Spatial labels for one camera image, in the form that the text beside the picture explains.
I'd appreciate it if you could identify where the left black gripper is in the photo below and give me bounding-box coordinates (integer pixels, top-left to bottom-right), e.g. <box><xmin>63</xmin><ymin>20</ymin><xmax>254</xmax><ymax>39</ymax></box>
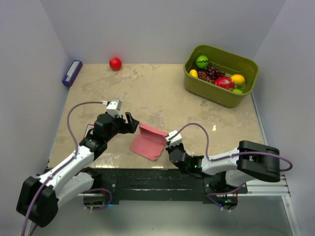
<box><xmin>105</xmin><ymin>113</ymin><xmax>139</xmax><ymax>143</ymax></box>

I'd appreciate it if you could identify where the pink paper box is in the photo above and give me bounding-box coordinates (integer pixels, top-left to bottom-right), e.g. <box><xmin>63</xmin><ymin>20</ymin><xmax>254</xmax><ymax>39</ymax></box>
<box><xmin>130</xmin><ymin>123</ymin><xmax>168</xmax><ymax>161</ymax></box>

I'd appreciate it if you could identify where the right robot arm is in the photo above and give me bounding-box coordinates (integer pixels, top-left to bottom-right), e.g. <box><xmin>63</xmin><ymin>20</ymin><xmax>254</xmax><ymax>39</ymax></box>
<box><xmin>166</xmin><ymin>141</ymin><xmax>281</xmax><ymax>193</ymax></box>

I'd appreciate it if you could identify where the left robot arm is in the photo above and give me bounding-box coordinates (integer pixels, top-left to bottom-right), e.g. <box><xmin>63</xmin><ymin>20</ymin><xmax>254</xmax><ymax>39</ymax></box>
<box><xmin>16</xmin><ymin>112</ymin><xmax>140</xmax><ymax>228</ymax></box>

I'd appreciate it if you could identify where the red box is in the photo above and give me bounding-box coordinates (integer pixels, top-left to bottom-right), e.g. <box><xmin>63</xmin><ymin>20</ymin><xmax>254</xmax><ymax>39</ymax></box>
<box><xmin>84</xmin><ymin>124</ymin><xmax>94</xmax><ymax>137</ymax></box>

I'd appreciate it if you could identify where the purple box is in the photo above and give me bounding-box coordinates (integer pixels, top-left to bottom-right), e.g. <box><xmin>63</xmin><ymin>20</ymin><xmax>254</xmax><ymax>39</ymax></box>
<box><xmin>62</xmin><ymin>60</ymin><xmax>83</xmax><ymax>88</ymax></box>

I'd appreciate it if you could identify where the red apple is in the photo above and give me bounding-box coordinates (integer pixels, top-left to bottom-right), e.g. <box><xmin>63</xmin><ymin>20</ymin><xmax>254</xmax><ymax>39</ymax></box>
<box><xmin>109</xmin><ymin>57</ymin><xmax>122</xmax><ymax>71</ymax></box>

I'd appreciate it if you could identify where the small yellow lemon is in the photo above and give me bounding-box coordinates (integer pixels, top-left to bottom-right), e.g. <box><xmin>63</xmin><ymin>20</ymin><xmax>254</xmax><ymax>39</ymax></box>
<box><xmin>189</xmin><ymin>69</ymin><xmax>198</xmax><ymax>78</ymax></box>

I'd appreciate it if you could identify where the red dragon fruit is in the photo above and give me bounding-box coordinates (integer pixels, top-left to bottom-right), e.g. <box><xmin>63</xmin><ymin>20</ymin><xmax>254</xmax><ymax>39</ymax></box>
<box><xmin>214</xmin><ymin>77</ymin><xmax>235</xmax><ymax>90</ymax></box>

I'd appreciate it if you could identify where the purple grapes bunch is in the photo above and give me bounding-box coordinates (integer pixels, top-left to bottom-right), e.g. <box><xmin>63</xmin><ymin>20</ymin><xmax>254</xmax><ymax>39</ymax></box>
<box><xmin>197</xmin><ymin>66</ymin><xmax>226</xmax><ymax>84</ymax></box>

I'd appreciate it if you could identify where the small green fruit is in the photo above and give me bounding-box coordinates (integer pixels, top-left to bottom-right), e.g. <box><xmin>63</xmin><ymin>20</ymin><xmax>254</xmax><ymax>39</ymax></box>
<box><xmin>232</xmin><ymin>88</ymin><xmax>243</xmax><ymax>94</ymax></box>

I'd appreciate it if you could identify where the yellow orange fruit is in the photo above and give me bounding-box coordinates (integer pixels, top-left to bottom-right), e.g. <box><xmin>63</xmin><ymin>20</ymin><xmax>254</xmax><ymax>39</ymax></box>
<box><xmin>231</xmin><ymin>74</ymin><xmax>245</xmax><ymax>86</ymax></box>

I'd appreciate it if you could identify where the green plastic basket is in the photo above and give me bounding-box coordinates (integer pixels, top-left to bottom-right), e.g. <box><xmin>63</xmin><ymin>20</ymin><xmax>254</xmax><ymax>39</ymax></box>
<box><xmin>184</xmin><ymin>45</ymin><xmax>259</xmax><ymax>108</ymax></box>

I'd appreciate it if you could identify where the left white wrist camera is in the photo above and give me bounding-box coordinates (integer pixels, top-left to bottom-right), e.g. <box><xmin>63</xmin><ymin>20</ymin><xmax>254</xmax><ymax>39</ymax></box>
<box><xmin>106</xmin><ymin>100</ymin><xmax>122</xmax><ymax>118</ymax></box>

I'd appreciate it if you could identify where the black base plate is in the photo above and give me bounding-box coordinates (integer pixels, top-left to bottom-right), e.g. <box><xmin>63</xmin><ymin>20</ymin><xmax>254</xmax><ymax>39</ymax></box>
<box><xmin>43</xmin><ymin>167</ymin><xmax>248</xmax><ymax>205</ymax></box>

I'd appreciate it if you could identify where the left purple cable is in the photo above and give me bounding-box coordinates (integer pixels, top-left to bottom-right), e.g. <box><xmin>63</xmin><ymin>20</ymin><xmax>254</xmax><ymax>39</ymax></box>
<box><xmin>20</xmin><ymin>101</ymin><xmax>110</xmax><ymax>236</ymax></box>

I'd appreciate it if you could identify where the aluminium frame rail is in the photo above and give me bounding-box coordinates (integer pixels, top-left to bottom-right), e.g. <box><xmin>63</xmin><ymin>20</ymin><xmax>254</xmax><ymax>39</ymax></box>
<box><xmin>18</xmin><ymin>172</ymin><xmax>301</xmax><ymax>236</ymax></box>

